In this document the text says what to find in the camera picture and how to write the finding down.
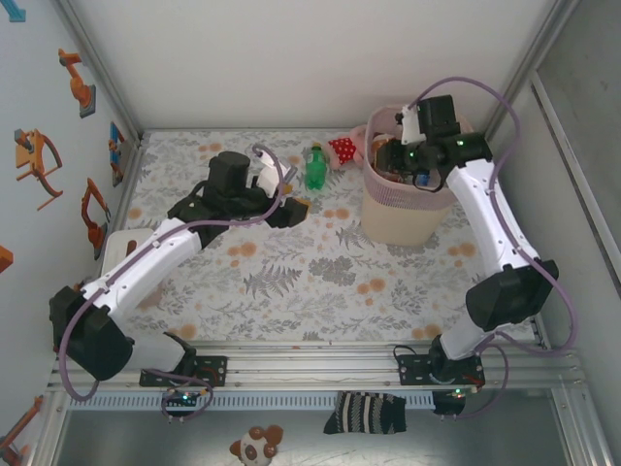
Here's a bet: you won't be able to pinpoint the translucent bin liner bag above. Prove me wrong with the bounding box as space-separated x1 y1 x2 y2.
363 106 474 213

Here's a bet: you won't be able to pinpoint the green bottle yellow cap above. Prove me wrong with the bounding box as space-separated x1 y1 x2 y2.
304 144 330 191

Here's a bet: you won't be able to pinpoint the pink plush toy polka dots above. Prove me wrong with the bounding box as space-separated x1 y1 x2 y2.
327 124 370 171

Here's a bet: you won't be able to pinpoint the pink laundry basket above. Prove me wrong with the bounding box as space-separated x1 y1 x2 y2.
361 106 474 249

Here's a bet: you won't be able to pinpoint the white tissue box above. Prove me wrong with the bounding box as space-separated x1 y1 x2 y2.
101 227 165 312

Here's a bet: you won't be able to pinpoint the floral tablecloth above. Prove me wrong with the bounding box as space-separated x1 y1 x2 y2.
94 128 539 344

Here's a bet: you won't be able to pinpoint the black white striped sock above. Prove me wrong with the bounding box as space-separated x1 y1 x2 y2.
322 390 408 436

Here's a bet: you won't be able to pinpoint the brown white plush toy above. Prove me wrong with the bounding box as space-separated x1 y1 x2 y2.
228 424 285 466

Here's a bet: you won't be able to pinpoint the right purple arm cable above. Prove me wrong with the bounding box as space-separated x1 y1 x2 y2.
407 77 578 421

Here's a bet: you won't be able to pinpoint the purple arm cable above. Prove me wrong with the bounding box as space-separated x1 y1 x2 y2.
407 77 578 421
57 144 287 403

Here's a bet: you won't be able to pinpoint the blue orange wall decoration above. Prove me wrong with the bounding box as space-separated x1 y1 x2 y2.
107 120 128 188

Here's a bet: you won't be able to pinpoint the aluminium frame rails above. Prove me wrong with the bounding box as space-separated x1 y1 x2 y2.
48 339 586 389

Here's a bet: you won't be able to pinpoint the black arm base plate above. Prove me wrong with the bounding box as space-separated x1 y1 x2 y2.
397 353 486 388
139 355 229 388

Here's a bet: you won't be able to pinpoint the white slotted cable duct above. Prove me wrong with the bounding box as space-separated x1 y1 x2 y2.
65 390 436 412

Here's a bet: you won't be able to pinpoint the orange claw wall decoration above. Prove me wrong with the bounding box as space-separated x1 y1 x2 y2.
13 128 64 213

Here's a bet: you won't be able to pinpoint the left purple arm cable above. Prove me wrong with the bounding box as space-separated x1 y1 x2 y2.
57 144 287 403

